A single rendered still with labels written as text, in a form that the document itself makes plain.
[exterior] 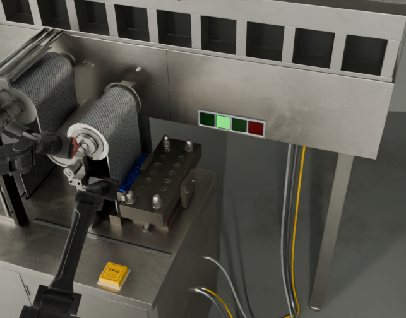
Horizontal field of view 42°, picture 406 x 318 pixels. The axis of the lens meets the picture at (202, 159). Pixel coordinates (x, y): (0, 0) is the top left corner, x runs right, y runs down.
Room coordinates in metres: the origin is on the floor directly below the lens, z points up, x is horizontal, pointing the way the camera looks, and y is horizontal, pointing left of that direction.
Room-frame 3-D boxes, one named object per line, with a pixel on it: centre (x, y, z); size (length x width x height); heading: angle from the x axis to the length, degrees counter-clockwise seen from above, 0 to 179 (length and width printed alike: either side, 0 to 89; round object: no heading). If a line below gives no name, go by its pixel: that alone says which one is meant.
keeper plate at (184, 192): (1.43, 0.05, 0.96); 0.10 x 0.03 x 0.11; 160
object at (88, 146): (1.35, 0.38, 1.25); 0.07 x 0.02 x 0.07; 70
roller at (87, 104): (1.52, 0.44, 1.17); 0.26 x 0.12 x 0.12; 160
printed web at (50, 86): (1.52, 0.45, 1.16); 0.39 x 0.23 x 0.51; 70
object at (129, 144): (1.45, 0.27, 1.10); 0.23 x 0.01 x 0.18; 160
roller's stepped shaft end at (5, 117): (1.37, 0.63, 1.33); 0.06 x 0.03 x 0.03; 160
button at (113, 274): (1.09, 0.30, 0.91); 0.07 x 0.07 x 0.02; 70
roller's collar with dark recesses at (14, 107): (1.42, 0.61, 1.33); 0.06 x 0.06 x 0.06; 70
